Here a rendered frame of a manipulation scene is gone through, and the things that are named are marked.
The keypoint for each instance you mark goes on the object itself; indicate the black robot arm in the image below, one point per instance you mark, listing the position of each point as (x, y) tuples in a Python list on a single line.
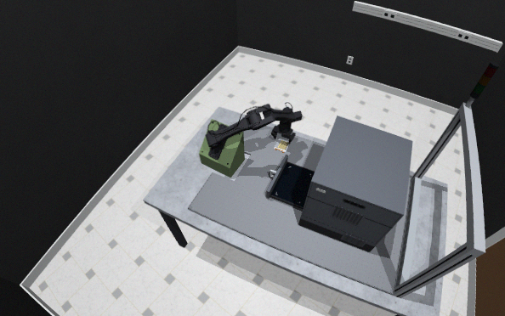
[(252, 120)]

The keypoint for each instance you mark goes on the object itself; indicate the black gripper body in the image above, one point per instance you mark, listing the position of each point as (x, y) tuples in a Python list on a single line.
[(284, 131)]

